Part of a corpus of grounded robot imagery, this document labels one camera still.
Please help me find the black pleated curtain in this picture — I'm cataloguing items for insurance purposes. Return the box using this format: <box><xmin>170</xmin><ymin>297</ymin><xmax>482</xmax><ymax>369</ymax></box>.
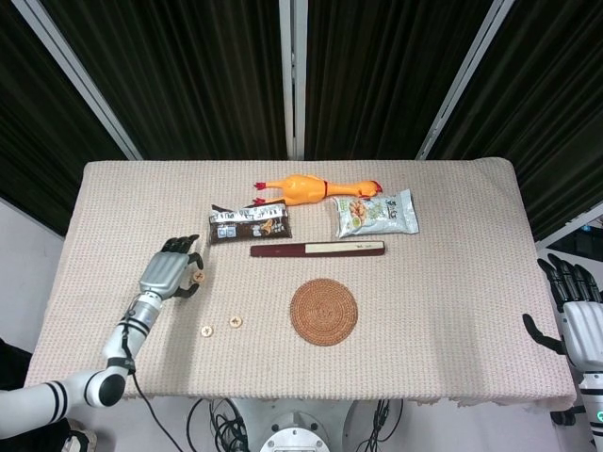
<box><xmin>40</xmin><ymin>0</ymin><xmax>288</xmax><ymax>161</ymax></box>
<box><xmin>305</xmin><ymin>0</ymin><xmax>496</xmax><ymax>161</ymax></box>
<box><xmin>0</xmin><ymin>0</ymin><xmax>128</xmax><ymax>240</ymax></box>
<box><xmin>431</xmin><ymin>0</ymin><xmax>603</xmax><ymax>241</ymax></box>

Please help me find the yellow rubber chicken toy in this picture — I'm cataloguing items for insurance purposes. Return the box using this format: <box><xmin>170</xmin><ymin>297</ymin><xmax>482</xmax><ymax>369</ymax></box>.
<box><xmin>253</xmin><ymin>172</ymin><xmax>383</xmax><ymax>207</ymax></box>

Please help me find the beige woven tablecloth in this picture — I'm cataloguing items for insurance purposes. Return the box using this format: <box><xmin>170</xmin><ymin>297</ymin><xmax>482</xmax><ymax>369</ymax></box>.
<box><xmin>23</xmin><ymin>158</ymin><xmax>579</xmax><ymax>410</ymax></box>

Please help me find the green white snack bag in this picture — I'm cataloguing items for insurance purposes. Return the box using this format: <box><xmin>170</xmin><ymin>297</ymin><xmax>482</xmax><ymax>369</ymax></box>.
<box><xmin>331</xmin><ymin>188</ymin><xmax>420</xmax><ymax>239</ymax></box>

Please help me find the round woven rattan coaster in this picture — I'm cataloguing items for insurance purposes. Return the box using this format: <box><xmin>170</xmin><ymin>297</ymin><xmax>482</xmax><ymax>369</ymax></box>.
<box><xmin>288</xmin><ymin>278</ymin><xmax>359</xmax><ymax>347</ymax></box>

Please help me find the grey metal frame post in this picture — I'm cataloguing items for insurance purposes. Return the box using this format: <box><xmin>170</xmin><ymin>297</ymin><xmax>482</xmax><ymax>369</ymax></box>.
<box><xmin>11</xmin><ymin>0</ymin><xmax>143</xmax><ymax>161</ymax></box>
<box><xmin>415</xmin><ymin>0</ymin><xmax>519</xmax><ymax>161</ymax></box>
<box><xmin>278</xmin><ymin>0</ymin><xmax>308</xmax><ymax>160</ymax></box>

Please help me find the black cable bundle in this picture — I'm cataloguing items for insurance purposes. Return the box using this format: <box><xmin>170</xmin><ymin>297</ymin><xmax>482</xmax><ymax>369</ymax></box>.
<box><xmin>362</xmin><ymin>398</ymin><xmax>405</xmax><ymax>452</ymax></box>
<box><xmin>187</xmin><ymin>397</ymin><xmax>251</xmax><ymax>452</ymax></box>

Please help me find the brown snack bag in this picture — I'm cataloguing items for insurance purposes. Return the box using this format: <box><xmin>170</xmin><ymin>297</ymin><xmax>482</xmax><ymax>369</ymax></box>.
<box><xmin>207</xmin><ymin>202</ymin><xmax>294</xmax><ymax>246</ymax></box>

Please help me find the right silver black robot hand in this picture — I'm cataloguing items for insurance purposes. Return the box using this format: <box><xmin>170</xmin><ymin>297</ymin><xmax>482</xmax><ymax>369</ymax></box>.
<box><xmin>522</xmin><ymin>253</ymin><xmax>603</xmax><ymax>377</ymax></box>

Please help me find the grey robot torso base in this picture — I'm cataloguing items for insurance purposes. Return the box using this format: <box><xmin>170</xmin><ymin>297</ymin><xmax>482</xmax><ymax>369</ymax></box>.
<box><xmin>230</xmin><ymin>397</ymin><xmax>364</xmax><ymax>452</ymax></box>

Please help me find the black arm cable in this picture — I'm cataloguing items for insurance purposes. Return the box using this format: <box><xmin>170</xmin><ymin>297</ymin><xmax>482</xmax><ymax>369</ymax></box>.
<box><xmin>120</xmin><ymin>308</ymin><xmax>183</xmax><ymax>452</ymax></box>

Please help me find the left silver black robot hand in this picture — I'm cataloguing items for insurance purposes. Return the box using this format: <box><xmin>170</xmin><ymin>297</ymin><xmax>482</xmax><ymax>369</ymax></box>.
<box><xmin>138</xmin><ymin>233</ymin><xmax>205</xmax><ymax>300</ymax></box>

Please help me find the black garment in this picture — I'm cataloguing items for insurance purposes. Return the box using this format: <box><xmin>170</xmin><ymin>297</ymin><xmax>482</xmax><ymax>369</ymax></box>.
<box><xmin>0</xmin><ymin>337</ymin><xmax>37</xmax><ymax>392</ymax></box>

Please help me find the dark red folded fan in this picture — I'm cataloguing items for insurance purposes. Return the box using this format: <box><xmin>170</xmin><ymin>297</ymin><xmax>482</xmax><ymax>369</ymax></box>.
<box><xmin>250</xmin><ymin>240</ymin><xmax>386</xmax><ymax>259</ymax></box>

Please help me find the grey metal frame rail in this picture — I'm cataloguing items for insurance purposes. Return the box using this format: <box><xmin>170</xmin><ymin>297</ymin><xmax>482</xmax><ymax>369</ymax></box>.
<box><xmin>535</xmin><ymin>202</ymin><xmax>603</xmax><ymax>250</ymax></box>

